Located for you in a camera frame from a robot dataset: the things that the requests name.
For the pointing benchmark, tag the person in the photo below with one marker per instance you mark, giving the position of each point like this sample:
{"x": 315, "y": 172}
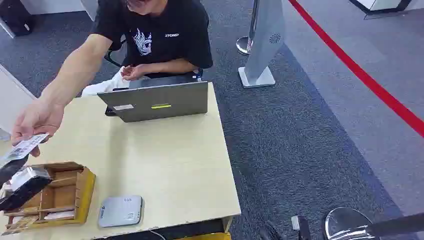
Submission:
{"x": 165, "y": 36}

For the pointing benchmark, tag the grey laptop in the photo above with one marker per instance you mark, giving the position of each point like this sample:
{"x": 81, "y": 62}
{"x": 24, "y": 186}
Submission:
{"x": 155, "y": 102}

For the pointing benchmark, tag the red barrier belt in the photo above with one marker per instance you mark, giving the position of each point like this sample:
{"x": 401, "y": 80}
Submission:
{"x": 361, "y": 74}

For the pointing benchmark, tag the white card in box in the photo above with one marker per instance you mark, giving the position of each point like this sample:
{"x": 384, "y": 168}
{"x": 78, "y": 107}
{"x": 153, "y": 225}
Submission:
{"x": 59, "y": 215}

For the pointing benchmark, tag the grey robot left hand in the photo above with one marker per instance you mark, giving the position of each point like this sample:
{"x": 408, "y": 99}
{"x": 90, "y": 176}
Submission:
{"x": 23, "y": 193}

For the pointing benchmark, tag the black chair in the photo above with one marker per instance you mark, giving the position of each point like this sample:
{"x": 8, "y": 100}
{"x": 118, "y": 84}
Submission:
{"x": 114, "y": 58}

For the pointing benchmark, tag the grey square card reader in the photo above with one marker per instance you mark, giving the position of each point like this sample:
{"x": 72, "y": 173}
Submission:
{"x": 121, "y": 211}

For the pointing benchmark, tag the white black counter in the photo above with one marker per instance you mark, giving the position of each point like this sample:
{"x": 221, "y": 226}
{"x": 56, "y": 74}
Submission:
{"x": 384, "y": 5}

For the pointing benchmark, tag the grey kiosk stand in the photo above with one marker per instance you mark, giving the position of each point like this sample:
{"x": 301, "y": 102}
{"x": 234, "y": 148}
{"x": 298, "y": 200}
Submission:
{"x": 263, "y": 43}

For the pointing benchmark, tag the wooden card box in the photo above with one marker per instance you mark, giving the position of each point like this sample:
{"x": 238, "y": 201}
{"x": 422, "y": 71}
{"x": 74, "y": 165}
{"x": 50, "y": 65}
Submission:
{"x": 66, "y": 195}

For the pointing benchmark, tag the white printed card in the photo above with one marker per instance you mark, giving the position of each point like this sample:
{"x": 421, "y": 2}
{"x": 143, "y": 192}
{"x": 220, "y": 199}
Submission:
{"x": 23, "y": 147}

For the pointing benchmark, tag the chrome stanchion post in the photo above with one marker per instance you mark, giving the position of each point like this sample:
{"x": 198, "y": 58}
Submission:
{"x": 246, "y": 39}

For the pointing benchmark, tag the yellow box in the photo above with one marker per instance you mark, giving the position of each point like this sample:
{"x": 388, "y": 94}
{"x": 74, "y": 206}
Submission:
{"x": 205, "y": 236}

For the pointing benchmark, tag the person's right hand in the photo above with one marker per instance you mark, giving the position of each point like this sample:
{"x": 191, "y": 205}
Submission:
{"x": 38, "y": 119}

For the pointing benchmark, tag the white cloth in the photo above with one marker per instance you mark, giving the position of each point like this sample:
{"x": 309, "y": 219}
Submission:
{"x": 107, "y": 84}

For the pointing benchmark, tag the person's left hand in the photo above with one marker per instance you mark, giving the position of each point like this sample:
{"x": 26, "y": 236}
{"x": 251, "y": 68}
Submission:
{"x": 132, "y": 72}

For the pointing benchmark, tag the white cabinet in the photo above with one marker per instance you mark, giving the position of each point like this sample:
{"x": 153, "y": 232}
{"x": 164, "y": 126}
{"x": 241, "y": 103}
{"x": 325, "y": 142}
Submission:
{"x": 59, "y": 6}

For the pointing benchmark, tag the black bag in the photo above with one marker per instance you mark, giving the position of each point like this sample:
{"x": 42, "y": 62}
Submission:
{"x": 15, "y": 16}

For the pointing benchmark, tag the chrome stanchion base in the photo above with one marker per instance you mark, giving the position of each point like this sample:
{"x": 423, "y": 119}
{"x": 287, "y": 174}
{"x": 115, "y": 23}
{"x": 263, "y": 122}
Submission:
{"x": 344, "y": 223}

